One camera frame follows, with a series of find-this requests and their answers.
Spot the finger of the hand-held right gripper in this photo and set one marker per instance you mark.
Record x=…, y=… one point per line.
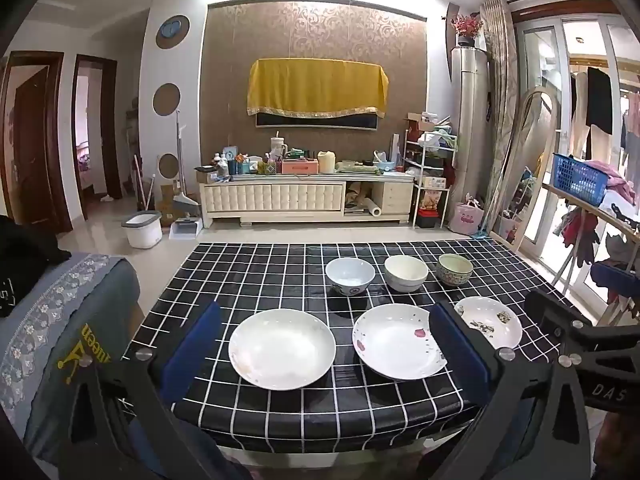
x=552, y=310
x=607, y=340

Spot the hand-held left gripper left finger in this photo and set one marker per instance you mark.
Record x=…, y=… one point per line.
x=192, y=352

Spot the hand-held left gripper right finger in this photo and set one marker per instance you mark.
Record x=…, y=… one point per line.
x=462, y=357

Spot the small white plate leaf print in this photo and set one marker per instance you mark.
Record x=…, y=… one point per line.
x=492, y=327

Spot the white plate pink petal print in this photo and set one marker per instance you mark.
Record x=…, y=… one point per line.
x=395, y=340

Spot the plain white plate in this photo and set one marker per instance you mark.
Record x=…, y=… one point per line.
x=282, y=347

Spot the plain white bowl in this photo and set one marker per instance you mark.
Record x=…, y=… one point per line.
x=406, y=272

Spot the white bowl blue pattern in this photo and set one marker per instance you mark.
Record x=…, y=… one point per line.
x=350, y=275

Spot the clothes drying rack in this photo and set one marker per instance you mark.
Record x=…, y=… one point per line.
x=585, y=240

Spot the green patterned bowl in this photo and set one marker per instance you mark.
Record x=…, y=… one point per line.
x=455, y=270

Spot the grey shirt yellow print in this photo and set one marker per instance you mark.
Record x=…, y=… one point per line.
x=80, y=360

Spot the black checked tablecloth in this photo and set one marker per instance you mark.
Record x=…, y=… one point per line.
x=280, y=270

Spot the pink bag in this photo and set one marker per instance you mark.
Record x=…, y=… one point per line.
x=467, y=217

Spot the white dustpan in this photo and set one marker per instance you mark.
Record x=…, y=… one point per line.
x=186, y=222

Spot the white plastic bucket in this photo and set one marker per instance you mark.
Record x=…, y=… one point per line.
x=142, y=231

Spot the blue plastic basket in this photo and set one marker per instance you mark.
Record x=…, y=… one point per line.
x=580, y=179

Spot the pile of pink clothes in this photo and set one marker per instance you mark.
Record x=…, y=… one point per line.
x=612, y=175

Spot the cardboard box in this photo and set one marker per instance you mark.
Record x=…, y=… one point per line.
x=167, y=199

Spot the white paper roll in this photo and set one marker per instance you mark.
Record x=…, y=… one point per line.
x=372, y=207

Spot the broom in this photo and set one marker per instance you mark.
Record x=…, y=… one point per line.
x=141, y=182

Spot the white shelf rack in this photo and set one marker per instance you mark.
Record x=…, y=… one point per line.
x=430, y=175

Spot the cream tufted television cabinet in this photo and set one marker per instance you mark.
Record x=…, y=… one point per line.
x=300, y=197

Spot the standing air conditioner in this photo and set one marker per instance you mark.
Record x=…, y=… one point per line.
x=470, y=125

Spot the white stick mop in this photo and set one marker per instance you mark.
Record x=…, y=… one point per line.
x=178, y=150

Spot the beige curtain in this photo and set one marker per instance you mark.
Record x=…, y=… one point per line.
x=500, y=110

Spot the hanging black garment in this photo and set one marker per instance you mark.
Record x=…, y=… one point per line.
x=598, y=102

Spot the pink storage box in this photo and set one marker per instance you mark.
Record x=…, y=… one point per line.
x=300, y=166

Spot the white tumbler cup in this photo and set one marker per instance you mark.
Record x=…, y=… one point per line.
x=276, y=147

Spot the cream canister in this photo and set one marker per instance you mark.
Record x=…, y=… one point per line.
x=326, y=161

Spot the glass sliding door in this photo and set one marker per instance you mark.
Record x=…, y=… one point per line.
x=550, y=70

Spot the dark wooden doorway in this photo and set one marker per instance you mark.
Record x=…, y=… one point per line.
x=95, y=130

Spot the black television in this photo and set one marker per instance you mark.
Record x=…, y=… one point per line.
x=315, y=121

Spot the dark wooden door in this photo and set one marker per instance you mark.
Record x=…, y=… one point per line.
x=30, y=145

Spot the pink flowers in vase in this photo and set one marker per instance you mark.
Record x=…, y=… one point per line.
x=467, y=27

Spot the yellow cloth cover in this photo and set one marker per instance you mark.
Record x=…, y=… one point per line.
x=317, y=85

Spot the brown round wall disc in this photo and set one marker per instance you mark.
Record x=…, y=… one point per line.
x=172, y=42

